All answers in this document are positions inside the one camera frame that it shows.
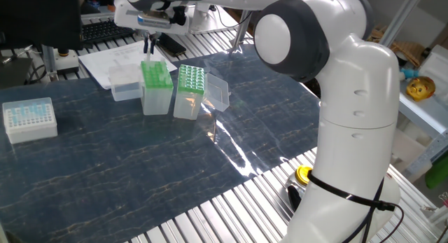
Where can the white metal shelf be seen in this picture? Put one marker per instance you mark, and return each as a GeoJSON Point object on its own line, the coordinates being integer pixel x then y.
{"type": "Point", "coordinates": [423, 113]}

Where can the translucent tip box green rack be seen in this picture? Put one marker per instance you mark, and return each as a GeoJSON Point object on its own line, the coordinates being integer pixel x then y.
{"type": "Point", "coordinates": [157, 99]}
{"type": "Point", "coordinates": [187, 106]}

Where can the aluminium frame rail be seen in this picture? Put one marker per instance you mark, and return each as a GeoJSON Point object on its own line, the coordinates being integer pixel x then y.
{"type": "Point", "coordinates": [98, 15]}

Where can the black monitor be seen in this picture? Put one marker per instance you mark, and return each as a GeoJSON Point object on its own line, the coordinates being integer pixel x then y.
{"type": "Point", "coordinates": [35, 19]}

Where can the golden toy figure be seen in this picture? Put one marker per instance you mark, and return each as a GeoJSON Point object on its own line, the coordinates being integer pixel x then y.
{"type": "Point", "coordinates": [420, 88]}

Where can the white tip box blue tips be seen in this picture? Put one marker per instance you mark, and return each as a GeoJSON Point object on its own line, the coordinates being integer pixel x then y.
{"type": "Point", "coordinates": [31, 131]}

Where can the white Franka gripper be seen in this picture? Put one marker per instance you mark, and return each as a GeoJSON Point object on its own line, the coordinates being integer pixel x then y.
{"type": "Point", "coordinates": [126, 19]}

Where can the white foam block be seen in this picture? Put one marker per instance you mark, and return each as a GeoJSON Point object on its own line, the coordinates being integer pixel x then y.
{"type": "Point", "coordinates": [406, 148]}

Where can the silver metal bar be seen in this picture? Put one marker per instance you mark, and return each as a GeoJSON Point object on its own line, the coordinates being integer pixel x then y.
{"type": "Point", "coordinates": [15, 54]}

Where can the white stand base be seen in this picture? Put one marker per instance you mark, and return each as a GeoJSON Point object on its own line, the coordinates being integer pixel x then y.
{"type": "Point", "coordinates": [68, 64]}

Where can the glass jar gold lid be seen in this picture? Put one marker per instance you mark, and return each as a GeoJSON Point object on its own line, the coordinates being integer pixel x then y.
{"type": "Point", "coordinates": [301, 174]}

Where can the blue white toy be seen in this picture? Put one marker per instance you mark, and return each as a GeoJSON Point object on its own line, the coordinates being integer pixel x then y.
{"type": "Point", "coordinates": [407, 74]}

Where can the black smartphone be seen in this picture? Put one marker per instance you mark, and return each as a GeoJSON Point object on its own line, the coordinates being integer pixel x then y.
{"type": "Point", "coordinates": [173, 46]}

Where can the aluminium frame post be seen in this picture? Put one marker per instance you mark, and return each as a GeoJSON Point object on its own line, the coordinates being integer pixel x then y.
{"type": "Point", "coordinates": [402, 15]}
{"type": "Point", "coordinates": [49, 61]}

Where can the black box device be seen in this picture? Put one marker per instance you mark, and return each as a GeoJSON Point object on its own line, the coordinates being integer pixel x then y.
{"type": "Point", "coordinates": [14, 71]}

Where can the white pedestal metal base plate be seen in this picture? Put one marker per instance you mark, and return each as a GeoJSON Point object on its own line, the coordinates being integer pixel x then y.
{"type": "Point", "coordinates": [206, 26]}

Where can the dark marble pattern mat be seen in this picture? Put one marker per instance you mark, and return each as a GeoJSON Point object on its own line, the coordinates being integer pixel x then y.
{"type": "Point", "coordinates": [105, 166]}

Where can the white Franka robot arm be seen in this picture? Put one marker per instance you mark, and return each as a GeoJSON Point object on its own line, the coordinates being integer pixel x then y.
{"type": "Point", "coordinates": [350, 96]}

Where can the white paper sheet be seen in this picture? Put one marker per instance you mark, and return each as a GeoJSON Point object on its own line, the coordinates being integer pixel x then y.
{"type": "Point", "coordinates": [105, 57]}

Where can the black keyboard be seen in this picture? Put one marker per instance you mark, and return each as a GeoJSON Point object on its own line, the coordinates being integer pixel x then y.
{"type": "Point", "coordinates": [101, 31]}

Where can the grey slotted angle beam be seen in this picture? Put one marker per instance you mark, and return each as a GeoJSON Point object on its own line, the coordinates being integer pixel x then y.
{"type": "Point", "coordinates": [427, 155]}

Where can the orange object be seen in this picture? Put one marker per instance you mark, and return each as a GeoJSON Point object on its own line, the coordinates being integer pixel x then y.
{"type": "Point", "coordinates": [111, 7]}

